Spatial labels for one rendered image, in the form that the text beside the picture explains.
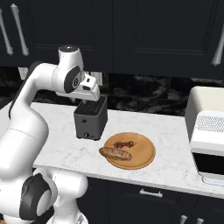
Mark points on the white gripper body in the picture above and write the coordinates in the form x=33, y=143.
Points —
x=87, y=94

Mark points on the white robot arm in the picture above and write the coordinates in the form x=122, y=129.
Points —
x=23, y=140

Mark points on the dark grey toaster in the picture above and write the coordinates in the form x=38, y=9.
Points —
x=90, y=121

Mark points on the baguette bread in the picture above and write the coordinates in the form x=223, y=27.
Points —
x=115, y=153

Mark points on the white toaster oven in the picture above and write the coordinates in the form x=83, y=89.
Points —
x=205, y=116

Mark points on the dark base cupboard door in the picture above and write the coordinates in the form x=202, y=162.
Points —
x=140, y=213

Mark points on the round wooden plate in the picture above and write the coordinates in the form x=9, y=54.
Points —
x=137, y=151

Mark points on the dark drawer front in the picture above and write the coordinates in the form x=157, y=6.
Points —
x=131, y=189

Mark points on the white wall socket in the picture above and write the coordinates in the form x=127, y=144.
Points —
x=22, y=73
x=97, y=77

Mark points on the dark wall cupboard door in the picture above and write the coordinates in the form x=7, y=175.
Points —
x=73, y=26
x=169, y=35
x=16, y=32

